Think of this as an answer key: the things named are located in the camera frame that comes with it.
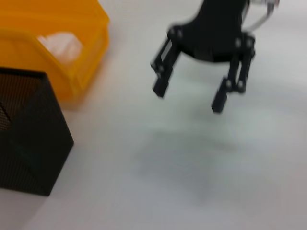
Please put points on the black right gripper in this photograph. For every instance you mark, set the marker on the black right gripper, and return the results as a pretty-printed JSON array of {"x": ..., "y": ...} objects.
[{"x": 216, "y": 36}]

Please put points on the white paper ball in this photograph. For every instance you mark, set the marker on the white paper ball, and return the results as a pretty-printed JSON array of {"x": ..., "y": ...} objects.
[{"x": 62, "y": 46}]

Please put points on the black mesh pen holder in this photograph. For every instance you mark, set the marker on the black mesh pen holder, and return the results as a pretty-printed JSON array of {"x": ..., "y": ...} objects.
[{"x": 31, "y": 143}]

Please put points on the yellow plastic bin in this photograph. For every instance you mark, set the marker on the yellow plastic bin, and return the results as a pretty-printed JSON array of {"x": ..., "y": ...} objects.
[{"x": 72, "y": 24}]

